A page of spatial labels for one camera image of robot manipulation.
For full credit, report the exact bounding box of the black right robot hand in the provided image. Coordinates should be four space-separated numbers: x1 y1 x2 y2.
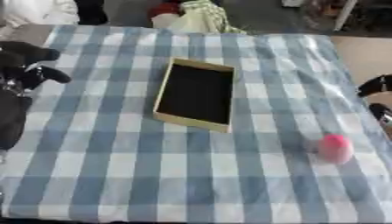
356 73 392 122

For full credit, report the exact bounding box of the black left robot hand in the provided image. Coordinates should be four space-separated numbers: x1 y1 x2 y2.
0 40 74 91

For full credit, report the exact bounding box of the tan cardboard box black inside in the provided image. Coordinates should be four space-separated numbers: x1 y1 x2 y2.
151 57 238 134

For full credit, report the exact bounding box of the white bag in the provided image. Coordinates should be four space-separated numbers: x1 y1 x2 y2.
0 0 81 28

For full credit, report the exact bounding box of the pink egg-shaped toy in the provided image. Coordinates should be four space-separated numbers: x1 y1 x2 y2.
317 133 355 165

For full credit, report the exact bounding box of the white pole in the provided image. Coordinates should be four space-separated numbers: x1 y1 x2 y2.
332 0 361 32

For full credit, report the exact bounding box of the red round object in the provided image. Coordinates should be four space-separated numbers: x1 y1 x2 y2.
147 2 183 19

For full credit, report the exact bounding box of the green white checked cloth pile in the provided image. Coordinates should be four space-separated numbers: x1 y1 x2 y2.
170 0 249 35

